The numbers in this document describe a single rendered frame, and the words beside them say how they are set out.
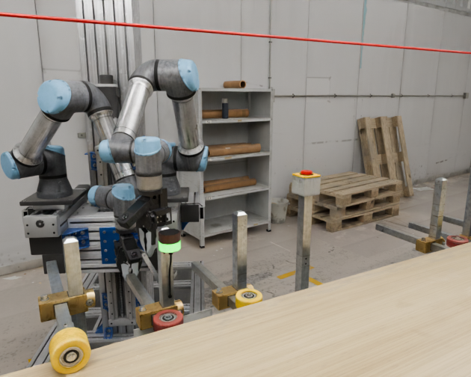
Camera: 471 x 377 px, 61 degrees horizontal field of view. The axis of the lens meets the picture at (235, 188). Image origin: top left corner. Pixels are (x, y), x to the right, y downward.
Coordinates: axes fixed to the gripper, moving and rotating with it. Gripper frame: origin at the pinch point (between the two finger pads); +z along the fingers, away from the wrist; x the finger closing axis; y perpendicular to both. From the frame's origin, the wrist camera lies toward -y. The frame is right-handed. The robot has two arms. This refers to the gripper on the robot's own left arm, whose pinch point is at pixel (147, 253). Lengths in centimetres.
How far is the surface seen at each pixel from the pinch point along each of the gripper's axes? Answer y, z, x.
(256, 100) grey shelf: 281, -42, 182
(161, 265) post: -2.1, 0.3, -9.6
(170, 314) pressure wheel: -7.6, 9.8, -19.4
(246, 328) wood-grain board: 2.4, 10.9, -37.6
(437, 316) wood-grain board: 41, 11, -73
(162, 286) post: -2.1, 7.1, -9.5
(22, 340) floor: 8, 101, 148
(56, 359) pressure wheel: -38.0, 6.3, -19.8
